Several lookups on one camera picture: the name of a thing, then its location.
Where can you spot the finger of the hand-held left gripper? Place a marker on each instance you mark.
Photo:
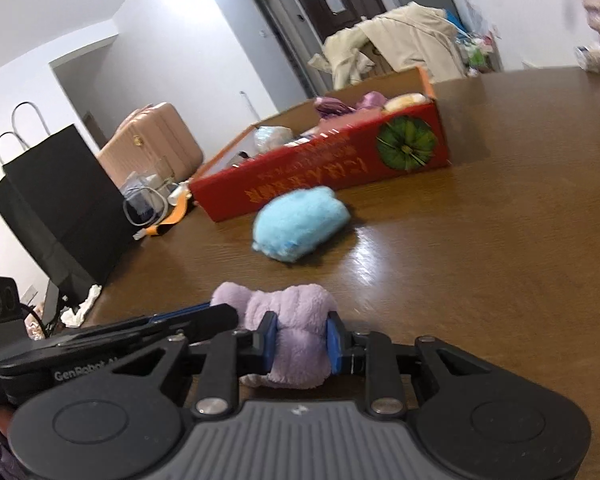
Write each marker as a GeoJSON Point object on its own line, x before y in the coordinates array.
{"type": "Point", "coordinates": [210, 320]}
{"type": "Point", "coordinates": [180, 311]}

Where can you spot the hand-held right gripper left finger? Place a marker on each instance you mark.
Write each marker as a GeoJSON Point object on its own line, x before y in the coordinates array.
{"type": "Point", "coordinates": [270, 341]}

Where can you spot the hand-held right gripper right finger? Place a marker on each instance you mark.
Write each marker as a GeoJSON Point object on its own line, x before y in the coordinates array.
{"type": "Point", "coordinates": [333, 343]}

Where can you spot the lilac plush toy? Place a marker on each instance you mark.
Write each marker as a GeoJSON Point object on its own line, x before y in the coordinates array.
{"type": "Point", "coordinates": [300, 310]}

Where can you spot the red cardboard box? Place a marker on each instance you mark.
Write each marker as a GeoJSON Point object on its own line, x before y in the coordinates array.
{"type": "Point", "coordinates": [330, 170]}

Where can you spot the clear plastic bag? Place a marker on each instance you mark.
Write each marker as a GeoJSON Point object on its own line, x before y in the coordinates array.
{"type": "Point", "coordinates": [272, 138]}

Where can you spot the dark purple soft item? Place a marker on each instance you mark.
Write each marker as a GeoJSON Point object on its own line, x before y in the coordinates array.
{"type": "Point", "coordinates": [334, 107]}

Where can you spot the light purple soft item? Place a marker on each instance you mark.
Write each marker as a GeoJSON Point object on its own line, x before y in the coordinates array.
{"type": "Point", "coordinates": [371, 100]}

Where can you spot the person's left hand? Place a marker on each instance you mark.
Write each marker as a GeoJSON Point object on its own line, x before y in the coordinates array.
{"type": "Point", "coordinates": [1, 420]}

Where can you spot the crumpled white tissue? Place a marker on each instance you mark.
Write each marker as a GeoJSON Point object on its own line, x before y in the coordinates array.
{"type": "Point", "coordinates": [82, 305]}

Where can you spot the black paper bag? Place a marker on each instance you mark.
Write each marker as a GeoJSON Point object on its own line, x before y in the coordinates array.
{"type": "Point", "coordinates": [55, 245]}
{"type": "Point", "coordinates": [65, 160]}

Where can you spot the blue plush toy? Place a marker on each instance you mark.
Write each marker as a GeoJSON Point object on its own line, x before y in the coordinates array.
{"type": "Point", "coordinates": [300, 220]}

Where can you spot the glass jar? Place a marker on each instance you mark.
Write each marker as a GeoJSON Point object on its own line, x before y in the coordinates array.
{"type": "Point", "coordinates": [164, 170]}

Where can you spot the pink suitcase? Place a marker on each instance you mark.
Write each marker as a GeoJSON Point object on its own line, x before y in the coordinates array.
{"type": "Point", "coordinates": [150, 140]}

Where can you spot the yellow snack packet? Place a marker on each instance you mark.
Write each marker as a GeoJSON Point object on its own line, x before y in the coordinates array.
{"type": "Point", "coordinates": [405, 101]}

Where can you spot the grey side door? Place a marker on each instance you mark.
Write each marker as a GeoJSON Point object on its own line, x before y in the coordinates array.
{"type": "Point", "coordinates": [280, 45]}

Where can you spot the brown cardboard carton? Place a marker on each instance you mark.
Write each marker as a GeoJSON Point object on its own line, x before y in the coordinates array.
{"type": "Point", "coordinates": [380, 60]}

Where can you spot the beige coat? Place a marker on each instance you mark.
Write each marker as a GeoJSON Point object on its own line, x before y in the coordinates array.
{"type": "Point", "coordinates": [410, 40]}

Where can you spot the pile of small colourful items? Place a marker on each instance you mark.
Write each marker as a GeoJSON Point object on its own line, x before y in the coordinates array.
{"type": "Point", "coordinates": [477, 47]}

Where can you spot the dark brown entrance door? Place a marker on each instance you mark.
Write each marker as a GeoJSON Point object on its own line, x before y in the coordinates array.
{"type": "Point", "coordinates": [340, 0]}

